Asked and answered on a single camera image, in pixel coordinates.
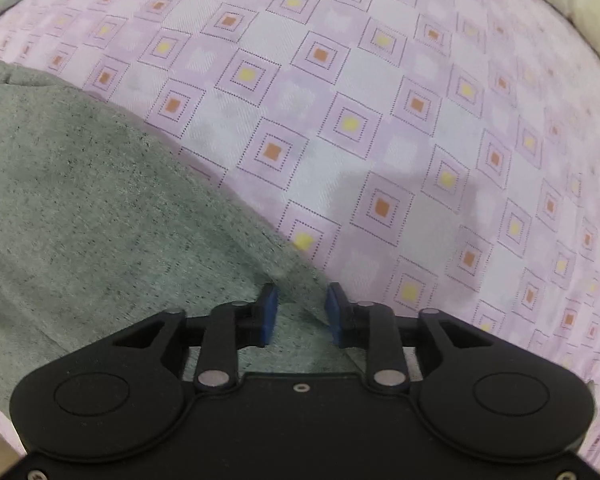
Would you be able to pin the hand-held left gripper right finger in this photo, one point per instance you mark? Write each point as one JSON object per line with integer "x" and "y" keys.
{"x": 334, "y": 315}

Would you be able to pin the green-grey towel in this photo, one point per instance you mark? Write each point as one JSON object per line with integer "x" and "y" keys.
{"x": 105, "y": 220}

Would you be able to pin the purple checked bed sheet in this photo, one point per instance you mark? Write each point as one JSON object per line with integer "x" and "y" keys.
{"x": 360, "y": 110}

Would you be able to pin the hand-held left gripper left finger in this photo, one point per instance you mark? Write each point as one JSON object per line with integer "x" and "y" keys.
{"x": 269, "y": 315}

